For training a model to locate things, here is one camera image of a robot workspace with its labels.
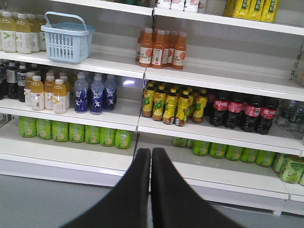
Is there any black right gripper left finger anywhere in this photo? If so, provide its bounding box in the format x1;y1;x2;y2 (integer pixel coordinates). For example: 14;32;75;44
63;148;151;228

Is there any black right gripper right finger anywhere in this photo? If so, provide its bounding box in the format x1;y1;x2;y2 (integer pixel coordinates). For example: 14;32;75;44
151;148;242;228

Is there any light blue plastic basket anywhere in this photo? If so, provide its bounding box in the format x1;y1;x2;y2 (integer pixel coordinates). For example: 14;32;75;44
41;11;95;64

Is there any yellow lemon tea bottle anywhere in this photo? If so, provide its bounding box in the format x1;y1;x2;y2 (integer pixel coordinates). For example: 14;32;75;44
175;90;190;127
152;85;166;121
162;88;178;125
142;83;155;118

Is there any plastic cola bottle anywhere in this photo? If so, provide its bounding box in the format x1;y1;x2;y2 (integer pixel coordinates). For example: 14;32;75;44
225;93;244;129
209;90;230;126
254;97;279;134
242;95;262;133

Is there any blue sports drink bottle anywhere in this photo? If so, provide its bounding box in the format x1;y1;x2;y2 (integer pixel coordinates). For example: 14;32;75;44
103;75;117;111
90;73;104;115
75;72;88;113

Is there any white store shelving unit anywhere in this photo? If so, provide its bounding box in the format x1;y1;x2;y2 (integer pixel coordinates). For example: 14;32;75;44
0;0;304;215

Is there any yellow orange drink bottle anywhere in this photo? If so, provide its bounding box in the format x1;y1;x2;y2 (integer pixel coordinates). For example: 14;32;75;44
53;79;66;114
44;73;55;110
30;76;45;111

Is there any clear water bottle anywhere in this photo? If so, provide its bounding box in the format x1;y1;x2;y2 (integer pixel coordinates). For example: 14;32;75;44
277;100;304;132

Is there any orange juice bottle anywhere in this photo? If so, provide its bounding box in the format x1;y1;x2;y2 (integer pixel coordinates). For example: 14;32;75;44
139;28;153;67
151;30;166;69
172;32;187;70

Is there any dark tea bottle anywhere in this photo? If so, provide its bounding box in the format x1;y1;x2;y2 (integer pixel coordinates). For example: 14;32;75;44
17;64;28;102
6;62;18;99

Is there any pale yellow drink bottle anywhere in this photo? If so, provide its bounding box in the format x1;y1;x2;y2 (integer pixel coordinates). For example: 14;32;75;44
15;13;31;54
27;14;40;52
0;11;17;52

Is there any yellow pear drink bottle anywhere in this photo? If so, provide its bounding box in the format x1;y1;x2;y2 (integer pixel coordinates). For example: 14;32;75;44
260;0;280;23
247;0;264;21
223;0;251;19

